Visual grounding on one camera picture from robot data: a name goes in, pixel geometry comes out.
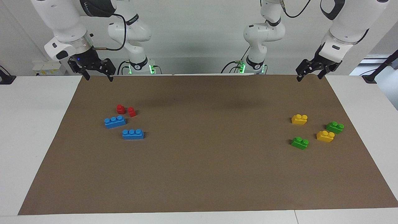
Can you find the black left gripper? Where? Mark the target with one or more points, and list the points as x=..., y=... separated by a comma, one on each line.
x=323, y=64

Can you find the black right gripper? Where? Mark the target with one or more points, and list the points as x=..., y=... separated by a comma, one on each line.
x=88, y=62

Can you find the blue three-stud toy brick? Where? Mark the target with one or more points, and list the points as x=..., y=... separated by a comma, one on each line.
x=115, y=122
x=133, y=134

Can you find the green two-stud toy brick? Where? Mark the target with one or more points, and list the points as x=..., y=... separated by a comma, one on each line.
x=335, y=127
x=300, y=143

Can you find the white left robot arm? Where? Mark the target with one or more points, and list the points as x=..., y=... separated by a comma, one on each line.
x=351, y=21

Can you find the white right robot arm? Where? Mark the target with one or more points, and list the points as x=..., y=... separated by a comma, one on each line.
x=62, y=18

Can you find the red single-stud toy brick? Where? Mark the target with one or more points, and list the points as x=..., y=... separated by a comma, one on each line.
x=132, y=112
x=120, y=109

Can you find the yellow two-stud toy brick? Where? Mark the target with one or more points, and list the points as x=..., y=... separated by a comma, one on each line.
x=299, y=119
x=325, y=136

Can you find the white power strip box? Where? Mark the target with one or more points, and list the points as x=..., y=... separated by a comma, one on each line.
x=48, y=67

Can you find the black table clamp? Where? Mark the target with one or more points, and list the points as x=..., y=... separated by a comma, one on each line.
x=6, y=79

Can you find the brown paper table mat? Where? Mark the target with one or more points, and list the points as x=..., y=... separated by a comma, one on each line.
x=202, y=161

